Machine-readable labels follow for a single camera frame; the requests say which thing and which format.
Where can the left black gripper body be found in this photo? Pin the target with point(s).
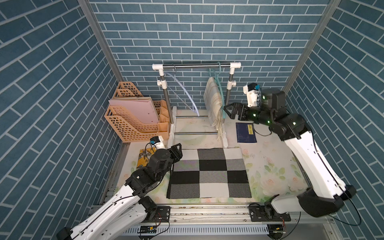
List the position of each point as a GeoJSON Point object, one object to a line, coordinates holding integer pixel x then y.
{"type": "Point", "coordinates": [174, 155]}

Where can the white steel clothes rack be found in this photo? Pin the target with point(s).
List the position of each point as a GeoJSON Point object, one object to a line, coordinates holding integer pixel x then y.
{"type": "Point", "coordinates": [162, 69]}

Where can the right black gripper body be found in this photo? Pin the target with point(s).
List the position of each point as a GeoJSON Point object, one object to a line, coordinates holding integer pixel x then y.
{"type": "Point", "coordinates": [250, 114]}

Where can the orange plastic file organizer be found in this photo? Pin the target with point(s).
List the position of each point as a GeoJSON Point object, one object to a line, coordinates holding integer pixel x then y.
{"type": "Point", "coordinates": [127, 126]}

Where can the green circuit board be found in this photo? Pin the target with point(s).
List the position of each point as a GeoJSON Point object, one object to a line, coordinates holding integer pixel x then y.
{"type": "Point", "coordinates": [147, 230]}

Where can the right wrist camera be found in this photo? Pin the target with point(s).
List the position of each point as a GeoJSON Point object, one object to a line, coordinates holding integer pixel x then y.
{"type": "Point", "coordinates": [253, 94]}

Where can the floral tablecloth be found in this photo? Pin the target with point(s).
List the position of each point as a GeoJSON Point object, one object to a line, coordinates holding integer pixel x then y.
{"type": "Point", "coordinates": [271, 166]}

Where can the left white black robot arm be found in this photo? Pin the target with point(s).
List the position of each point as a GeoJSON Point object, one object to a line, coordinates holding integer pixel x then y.
{"type": "Point", "coordinates": [130, 205]}

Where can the black grey checkered mat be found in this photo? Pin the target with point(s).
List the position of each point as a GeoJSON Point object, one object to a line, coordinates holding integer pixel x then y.
{"type": "Point", "coordinates": [209, 173]}

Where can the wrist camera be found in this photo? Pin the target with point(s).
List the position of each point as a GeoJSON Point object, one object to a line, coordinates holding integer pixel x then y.
{"type": "Point", "coordinates": [158, 142]}
{"type": "Point", "coordinates": [253, 94]}

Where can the plaid cream blue scarf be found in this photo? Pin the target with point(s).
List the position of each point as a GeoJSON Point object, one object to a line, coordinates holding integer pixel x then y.
{"type": "Point", "coordinates": [214, 105]}

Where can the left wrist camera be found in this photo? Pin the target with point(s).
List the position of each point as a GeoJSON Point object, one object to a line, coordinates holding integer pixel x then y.
{"type": "Point", "coordinates": [158, 142]}

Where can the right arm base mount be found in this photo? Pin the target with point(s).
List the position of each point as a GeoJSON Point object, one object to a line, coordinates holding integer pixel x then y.
{"type": "Point", "coordinates": [266, 212]}

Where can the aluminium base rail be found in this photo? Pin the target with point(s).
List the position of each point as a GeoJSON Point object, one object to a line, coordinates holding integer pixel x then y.
{"type": "Point", "coordinates": [234, 220]}

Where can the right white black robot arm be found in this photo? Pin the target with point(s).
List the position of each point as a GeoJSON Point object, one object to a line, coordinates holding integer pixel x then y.
{"type": "Point", "coordinates": [327, 193]}

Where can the yellow illustrated book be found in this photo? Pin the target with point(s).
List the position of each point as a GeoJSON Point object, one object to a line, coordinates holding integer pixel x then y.
{"type": "Point", "coordinates": [144, 157]}

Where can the teal plastic hanger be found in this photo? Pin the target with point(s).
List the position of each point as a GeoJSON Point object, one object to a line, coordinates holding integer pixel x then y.
{"type": "Point", "coordinates": [214, 74]}

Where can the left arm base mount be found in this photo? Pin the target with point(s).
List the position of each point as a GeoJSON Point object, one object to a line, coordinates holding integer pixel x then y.
{"type": "Point", "coordinates": [153, 211]}

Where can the pink folder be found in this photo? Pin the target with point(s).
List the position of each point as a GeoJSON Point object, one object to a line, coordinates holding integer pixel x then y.
{"type": "Point", "coordinates": [142, 108]}

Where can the dark blue book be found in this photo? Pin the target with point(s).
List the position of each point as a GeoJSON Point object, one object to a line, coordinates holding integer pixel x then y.
{"type": "Point", "coordinates": [245, 133]}

